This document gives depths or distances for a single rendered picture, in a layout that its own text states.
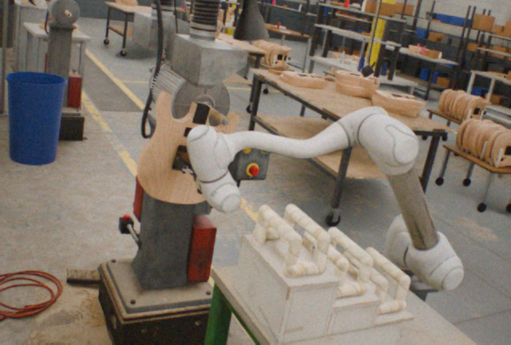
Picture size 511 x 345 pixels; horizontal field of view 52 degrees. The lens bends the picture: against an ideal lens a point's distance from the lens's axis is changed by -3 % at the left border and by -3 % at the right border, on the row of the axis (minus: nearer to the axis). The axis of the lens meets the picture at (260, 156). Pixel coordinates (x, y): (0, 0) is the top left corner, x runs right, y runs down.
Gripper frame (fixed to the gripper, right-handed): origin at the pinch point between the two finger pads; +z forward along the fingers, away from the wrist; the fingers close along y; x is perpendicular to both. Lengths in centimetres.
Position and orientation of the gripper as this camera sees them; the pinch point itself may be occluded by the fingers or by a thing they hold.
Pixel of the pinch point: (187, 159)
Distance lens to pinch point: 208.8
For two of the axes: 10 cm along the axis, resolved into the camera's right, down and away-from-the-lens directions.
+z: -4.5, -3.3, 8.3
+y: 8.3, 1.7, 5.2
